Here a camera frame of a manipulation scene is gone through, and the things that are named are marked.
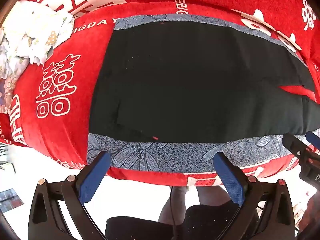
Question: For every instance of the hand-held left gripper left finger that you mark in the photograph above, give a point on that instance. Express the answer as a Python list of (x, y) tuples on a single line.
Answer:
[(93, 177)]

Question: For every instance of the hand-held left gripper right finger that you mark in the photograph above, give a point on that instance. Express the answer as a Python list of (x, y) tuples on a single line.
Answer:
[(231, 180)]

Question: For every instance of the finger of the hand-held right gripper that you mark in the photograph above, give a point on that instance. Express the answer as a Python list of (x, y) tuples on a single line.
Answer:
[(293, 146), (313, 140)]

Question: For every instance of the grey floral patterned cloth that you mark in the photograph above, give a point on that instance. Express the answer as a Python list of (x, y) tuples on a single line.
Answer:
[(175, 80)]

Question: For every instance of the person's right forearm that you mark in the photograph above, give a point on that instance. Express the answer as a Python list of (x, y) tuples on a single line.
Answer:
[(310, 212)]

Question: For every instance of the person's right leg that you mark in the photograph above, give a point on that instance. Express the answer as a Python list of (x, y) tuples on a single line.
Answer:
[(212, 196)]

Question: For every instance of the person's leg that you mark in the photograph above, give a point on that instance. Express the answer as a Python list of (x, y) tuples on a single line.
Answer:
[(212, 196), (166, 205)]

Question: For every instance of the person's left leg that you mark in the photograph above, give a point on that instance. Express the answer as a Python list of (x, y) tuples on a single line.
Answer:
[(166, 205)]

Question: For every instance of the white floral quilt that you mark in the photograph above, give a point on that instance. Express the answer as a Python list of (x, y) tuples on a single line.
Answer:
[(32, 30)]

